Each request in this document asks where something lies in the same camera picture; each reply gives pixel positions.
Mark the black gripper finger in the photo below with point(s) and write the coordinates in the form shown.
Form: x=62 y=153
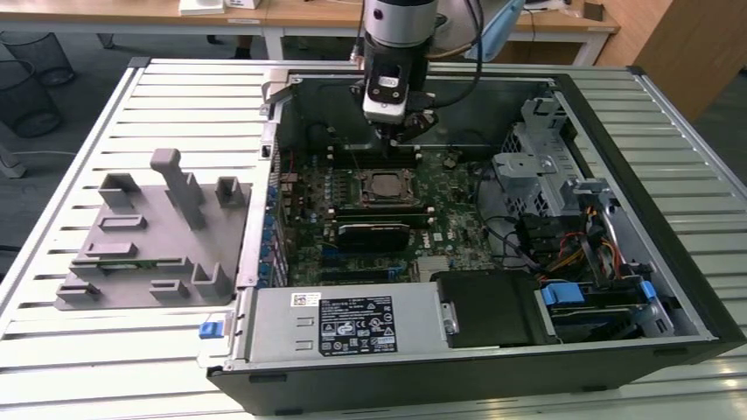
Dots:
x=423 y=122

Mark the silver CPU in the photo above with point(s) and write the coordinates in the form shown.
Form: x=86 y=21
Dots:
x=387 y=186

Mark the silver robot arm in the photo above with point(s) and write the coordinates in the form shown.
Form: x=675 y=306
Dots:
x=399 y=22

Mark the CPU socket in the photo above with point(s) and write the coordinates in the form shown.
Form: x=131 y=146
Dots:
x=382 y=202

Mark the black RAM slot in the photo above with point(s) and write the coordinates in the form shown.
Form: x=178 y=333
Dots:
x=367 y=162
x=367 y=152
x=367 y=157
x=367 y=148
x=386 y=218
x=386 y=209
x=386 y=213
x=420 y=222

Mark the metal locking lever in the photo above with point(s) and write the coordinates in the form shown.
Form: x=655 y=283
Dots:
x=351 y=157

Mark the grey metal drive cage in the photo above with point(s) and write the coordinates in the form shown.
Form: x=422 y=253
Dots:
x=519 y=170

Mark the green motherboard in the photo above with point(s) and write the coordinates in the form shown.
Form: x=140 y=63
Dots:
x=460 y=219

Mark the black graphics card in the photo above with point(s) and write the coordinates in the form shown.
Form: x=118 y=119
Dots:
x=374 y=238

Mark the white box with print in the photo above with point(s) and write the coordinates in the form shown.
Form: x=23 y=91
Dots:
x=242 y=3

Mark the silver chipset heatsink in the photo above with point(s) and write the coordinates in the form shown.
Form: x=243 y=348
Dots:
x=435 y=264

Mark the small brown box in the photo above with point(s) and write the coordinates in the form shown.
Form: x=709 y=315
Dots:
x=594 y=12

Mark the plain white box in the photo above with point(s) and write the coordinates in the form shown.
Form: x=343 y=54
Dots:
x=202 y=8

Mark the black expansion slot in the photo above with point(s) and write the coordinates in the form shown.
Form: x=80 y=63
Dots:
x=350 y=275

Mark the blue disk carrier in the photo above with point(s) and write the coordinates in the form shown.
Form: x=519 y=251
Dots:
x=560 y=295

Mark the wooden cabinet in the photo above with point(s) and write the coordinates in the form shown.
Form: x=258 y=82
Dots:
x=689 y=52

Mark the grey parts rack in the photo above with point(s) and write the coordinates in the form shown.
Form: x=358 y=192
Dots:
x=158 y=210

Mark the grey power supply unit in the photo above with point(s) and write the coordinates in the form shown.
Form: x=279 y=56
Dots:
x=274 y=324

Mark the blue plastic clip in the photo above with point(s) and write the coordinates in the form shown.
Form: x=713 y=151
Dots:
x=647 y=292

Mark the blue case latch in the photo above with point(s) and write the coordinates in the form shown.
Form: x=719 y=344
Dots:
x=210 y=331

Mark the black PC case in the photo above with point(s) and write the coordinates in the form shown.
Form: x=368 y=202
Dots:
x=467 y=385

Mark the black mesh waste bin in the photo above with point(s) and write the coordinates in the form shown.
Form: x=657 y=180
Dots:
x=26 y=105
x=43 y=57

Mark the metal disk bay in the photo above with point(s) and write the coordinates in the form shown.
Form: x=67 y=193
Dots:
x=654 y=324

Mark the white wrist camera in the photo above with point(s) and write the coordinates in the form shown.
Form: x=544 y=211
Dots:
x=382 y=109

